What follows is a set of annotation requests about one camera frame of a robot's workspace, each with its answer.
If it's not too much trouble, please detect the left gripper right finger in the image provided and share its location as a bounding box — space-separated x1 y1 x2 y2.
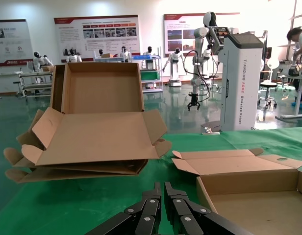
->
164 181 254 235

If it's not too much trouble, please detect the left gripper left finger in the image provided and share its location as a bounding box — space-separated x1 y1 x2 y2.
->
86 182 163 235

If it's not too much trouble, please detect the open brown cardboard box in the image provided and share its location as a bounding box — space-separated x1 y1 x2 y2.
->
171 147 302 235

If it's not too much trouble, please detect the metal shelving rack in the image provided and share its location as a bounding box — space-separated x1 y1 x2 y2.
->
131 46 164 94

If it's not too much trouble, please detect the green storage bin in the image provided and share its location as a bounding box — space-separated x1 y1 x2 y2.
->
140 70 158 80

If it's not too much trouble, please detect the white wheeled humanoid robot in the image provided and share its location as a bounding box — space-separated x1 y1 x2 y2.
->
186 11 268 135

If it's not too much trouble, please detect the black round stool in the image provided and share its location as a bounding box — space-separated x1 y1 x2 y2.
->
257 82 278 109

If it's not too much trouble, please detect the blue storage tray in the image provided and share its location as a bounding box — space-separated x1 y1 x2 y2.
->
132 54 156 61

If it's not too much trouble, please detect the metal frame workbench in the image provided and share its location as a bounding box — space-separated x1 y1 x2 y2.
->
13 70 55 98

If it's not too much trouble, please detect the wall poster with photos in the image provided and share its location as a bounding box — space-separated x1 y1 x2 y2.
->
163 12 240 55

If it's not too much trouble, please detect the wide white red wall poster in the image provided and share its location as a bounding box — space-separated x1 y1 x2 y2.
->
54 15 141 62

